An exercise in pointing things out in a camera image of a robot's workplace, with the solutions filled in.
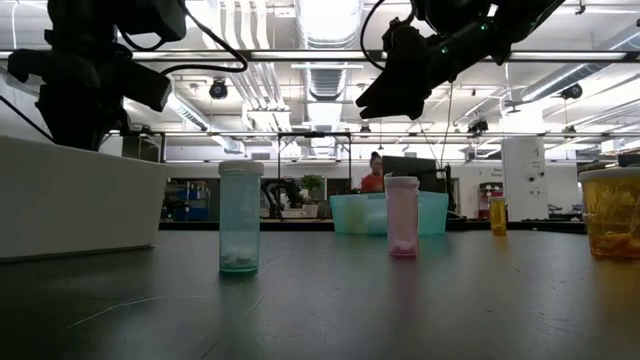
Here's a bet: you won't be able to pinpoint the black aluminium table frame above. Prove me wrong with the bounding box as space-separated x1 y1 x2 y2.
159 218 587 235

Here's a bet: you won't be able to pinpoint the black shelf frame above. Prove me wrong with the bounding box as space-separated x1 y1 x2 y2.
107 128 167 164

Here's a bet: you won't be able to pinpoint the person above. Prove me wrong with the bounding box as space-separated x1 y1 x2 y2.
360 151 385 194

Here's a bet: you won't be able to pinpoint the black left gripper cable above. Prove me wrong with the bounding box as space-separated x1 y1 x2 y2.
119 0 250 76

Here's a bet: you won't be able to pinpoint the large orange pill bottle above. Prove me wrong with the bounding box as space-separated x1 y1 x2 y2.
578 167 640 260

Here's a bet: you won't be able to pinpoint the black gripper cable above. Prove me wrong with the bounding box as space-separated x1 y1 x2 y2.
119 0 250 76
359 0 387 71

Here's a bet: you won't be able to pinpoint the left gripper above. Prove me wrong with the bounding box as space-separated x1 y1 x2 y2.
7 44 171 151

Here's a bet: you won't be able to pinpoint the blue storage bins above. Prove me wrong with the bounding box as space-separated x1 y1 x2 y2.
172 182 211 222

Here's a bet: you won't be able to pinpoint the silver ceiling duct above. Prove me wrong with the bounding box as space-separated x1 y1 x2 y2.
294 0 365 156

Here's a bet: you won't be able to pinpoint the black monitor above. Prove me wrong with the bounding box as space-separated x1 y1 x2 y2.
381 155 439 194

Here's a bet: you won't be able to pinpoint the green potted plant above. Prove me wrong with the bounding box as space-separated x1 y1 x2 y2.
301 173 325 219

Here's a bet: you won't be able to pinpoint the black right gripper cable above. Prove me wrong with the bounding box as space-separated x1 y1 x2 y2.
359 0 387 71

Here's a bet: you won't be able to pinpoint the translucent teal pill bottle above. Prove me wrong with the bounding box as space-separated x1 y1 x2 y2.
218 160 265 275

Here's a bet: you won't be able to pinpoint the white plastic bin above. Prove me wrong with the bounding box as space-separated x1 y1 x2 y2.
0 134 170 261

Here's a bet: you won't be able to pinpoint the white square pillar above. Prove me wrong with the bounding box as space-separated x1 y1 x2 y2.
501 107 550 223

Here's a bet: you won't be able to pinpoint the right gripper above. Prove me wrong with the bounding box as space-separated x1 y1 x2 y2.
355 18 459 121

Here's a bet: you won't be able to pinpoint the teal plastic bin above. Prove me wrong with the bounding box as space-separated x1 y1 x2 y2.
329 191 450 237

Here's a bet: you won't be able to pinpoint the translucent pink pill bottle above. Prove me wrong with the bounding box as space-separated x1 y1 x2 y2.
383 175 421 259

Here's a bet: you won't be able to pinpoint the red cabinet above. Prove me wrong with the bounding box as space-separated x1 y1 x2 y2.
478 181 505 220

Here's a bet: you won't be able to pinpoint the black slanted rod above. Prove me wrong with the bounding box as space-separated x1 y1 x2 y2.
0 94 54 144

